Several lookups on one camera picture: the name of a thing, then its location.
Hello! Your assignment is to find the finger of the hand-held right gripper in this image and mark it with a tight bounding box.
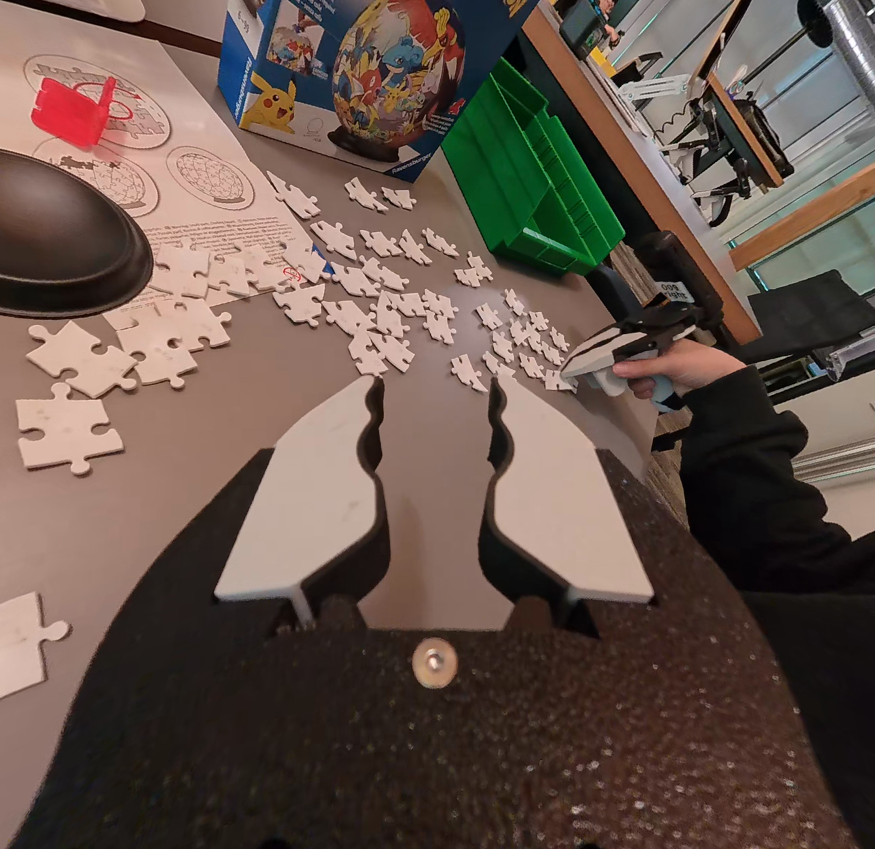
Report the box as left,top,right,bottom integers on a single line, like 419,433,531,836
567,314,686,377
559,343,659,393

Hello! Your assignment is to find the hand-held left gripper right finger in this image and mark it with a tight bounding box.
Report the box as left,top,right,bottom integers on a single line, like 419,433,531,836
477,376,656,621

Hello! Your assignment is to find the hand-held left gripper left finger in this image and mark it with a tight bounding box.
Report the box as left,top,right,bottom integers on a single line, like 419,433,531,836
213,376,392,624

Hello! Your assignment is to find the scatter of white puzzle pieces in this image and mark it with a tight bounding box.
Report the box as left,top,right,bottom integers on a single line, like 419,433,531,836
0,168,582,701

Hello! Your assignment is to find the person's right forearm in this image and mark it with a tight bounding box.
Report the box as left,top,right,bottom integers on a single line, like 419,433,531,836
677,365,875,593

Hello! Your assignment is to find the blue puzzle box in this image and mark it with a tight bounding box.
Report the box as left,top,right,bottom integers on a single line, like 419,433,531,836
217,0,551,177

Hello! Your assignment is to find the person's right hand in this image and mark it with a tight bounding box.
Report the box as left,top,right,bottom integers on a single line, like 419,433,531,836
612,343,747,402

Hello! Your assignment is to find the green plastic bin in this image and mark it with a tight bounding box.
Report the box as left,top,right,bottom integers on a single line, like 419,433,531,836
441,57,626,277

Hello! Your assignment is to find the person's black hoodie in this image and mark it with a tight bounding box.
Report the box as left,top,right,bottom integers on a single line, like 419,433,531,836
741,534,875,849

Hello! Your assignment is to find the black round stand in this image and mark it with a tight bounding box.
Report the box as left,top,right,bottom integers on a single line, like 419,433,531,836
0,148,154,320

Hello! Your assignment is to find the white folded leaflet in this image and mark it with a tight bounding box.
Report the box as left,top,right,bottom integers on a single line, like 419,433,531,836
0,35,336,310

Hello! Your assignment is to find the red plastic clip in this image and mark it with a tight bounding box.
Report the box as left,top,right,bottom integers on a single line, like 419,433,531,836
31,76,124,151

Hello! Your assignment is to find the silver ventilation duct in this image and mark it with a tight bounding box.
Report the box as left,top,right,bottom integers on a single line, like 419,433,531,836
796,0,875,111

